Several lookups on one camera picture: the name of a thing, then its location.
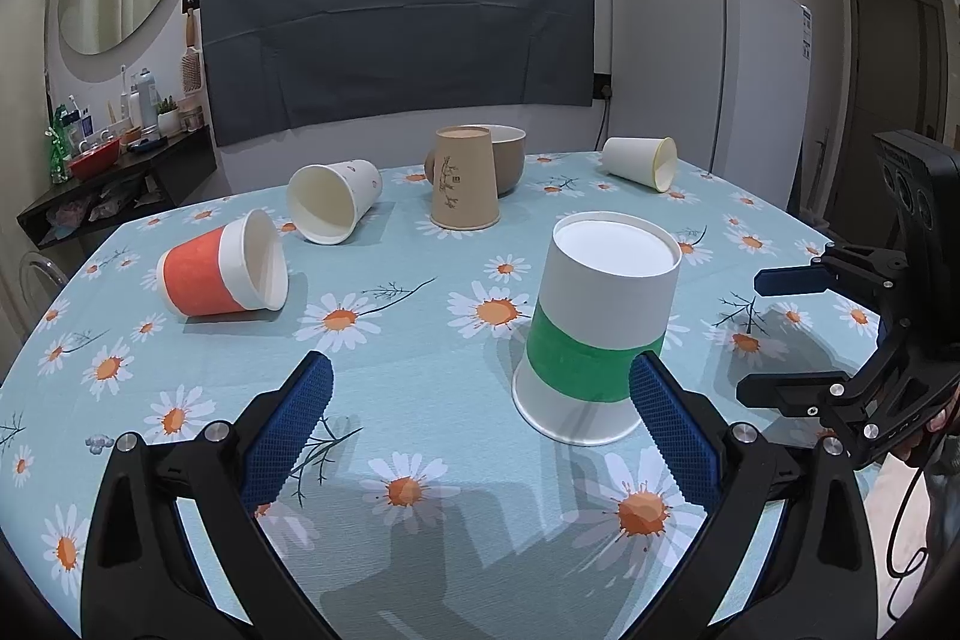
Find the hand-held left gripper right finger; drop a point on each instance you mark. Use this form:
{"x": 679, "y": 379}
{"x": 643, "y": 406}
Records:
{"x": 673, "y": 430}

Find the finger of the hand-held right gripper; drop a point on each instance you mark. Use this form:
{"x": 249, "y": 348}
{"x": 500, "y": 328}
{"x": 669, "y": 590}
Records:
{"x": 787, "y": 281}
{"x": 787, "y": 391}

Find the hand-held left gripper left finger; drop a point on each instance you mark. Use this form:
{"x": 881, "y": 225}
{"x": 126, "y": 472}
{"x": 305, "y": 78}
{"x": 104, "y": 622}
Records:
{"x": 294, "y": 426}

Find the green banded white paper cup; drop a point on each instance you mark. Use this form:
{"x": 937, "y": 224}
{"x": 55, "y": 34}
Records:
{"x": 600, "y": 280}

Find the orange banded white paper cup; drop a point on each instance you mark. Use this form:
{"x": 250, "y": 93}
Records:
{"x": 196, "y": 280}

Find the plain white paper cup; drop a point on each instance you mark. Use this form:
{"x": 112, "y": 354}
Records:
{"x": 630, "y": 157}

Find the white paper cup small print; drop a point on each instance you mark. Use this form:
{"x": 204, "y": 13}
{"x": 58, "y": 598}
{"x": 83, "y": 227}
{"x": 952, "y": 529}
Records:
{"x": 330, "y": 203}

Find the brown paper cup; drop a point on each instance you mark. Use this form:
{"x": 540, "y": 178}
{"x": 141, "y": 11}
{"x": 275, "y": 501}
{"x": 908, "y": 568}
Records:
{"x": 465, "y": 183}

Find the person's right hand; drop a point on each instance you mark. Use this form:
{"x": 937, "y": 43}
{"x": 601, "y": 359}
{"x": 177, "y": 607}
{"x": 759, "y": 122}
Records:
{"x": 916, "y": 443}

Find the brown door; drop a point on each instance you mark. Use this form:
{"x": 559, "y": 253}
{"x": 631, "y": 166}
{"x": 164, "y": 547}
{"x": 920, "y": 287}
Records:
{"x": 892, "y": 100}

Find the blue daisy print tablecloth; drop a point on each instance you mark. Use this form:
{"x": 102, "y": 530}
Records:
{"x": 420, "y": 347}

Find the white refrigerator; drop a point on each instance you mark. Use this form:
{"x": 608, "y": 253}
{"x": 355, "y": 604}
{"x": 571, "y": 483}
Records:
{"x": 675, "y": 63}

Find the clear plastic chair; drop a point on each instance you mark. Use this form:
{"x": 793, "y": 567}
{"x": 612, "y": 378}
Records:
{"x": 34, "y": 280}

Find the brown ceramic bowl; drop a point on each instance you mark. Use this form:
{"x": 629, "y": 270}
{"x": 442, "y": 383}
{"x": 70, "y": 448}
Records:
{"x": 511, "y": 160}

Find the small potted plant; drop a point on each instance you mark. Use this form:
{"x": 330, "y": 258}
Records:
{"x": 167, "y": 119}

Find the red bowl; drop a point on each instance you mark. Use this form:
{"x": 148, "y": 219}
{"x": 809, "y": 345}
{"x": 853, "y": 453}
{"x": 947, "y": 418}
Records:
{"x": 94, "y": 159}

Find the green bottle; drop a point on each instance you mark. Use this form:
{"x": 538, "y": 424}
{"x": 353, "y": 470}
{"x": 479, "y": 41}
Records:
{"x": 57, "y": 156}

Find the white toiletry bottle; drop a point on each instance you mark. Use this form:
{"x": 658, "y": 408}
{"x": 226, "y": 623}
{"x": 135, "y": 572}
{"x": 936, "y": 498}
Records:
{"x": 142, "y": 100}

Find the wooden hairbrush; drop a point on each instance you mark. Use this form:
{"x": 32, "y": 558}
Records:
{"x": 192, "y": 66}

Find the dark grey cloth cover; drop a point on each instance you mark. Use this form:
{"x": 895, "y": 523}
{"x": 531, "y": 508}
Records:
{"x": 397, "y": 25}

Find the wall socket with plug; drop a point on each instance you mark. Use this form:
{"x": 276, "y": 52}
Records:
{"x": 602, "y": 85}

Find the black wall shelf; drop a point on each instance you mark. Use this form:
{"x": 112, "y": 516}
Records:
{"x": 180, "y": 160}

